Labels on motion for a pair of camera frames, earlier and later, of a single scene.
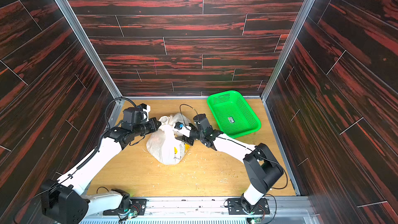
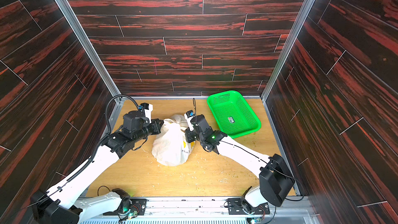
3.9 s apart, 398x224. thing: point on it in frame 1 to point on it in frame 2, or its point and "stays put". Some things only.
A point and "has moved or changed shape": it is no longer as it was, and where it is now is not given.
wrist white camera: [182, 128] to [188, 115]
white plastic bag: [161, 145] has moved or changed shape
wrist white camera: [146, 109] stays put
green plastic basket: [235, 116] stays put
